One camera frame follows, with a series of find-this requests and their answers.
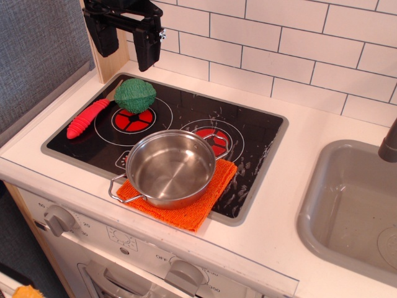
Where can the grey oven door handle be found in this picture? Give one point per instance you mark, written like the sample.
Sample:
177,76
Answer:
116,281

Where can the grey right oven knob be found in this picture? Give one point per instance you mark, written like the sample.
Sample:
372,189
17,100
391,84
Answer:
185,277

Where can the wooden side post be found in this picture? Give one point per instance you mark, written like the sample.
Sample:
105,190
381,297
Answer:
108,67

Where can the grey toy sink basin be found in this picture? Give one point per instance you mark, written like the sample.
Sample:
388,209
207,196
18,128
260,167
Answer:
348,216

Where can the grey left oven knob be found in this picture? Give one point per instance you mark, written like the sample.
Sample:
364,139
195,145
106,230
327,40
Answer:
59,220

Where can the red ribbed toy vegetable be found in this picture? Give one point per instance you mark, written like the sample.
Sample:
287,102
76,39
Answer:
81,122

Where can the black toy stovetop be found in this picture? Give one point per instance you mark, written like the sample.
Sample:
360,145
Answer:
245,136

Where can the grey faucet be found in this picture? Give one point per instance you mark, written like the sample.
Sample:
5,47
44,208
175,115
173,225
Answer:
388,148

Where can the grey oven knob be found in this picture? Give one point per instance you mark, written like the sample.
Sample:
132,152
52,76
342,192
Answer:
59,220
185,277

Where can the green toy cabbage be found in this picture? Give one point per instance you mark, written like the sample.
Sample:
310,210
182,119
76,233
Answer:
135,95

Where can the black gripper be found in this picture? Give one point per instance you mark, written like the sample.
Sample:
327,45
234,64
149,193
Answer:
142,18

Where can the yellow object at corner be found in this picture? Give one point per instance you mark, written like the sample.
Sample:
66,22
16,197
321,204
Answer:
27,292

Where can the stainless steel pot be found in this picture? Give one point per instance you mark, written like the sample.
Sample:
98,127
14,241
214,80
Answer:
172,169

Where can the orange folded cloth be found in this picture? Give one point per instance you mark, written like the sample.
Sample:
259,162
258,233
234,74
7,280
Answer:
192,217

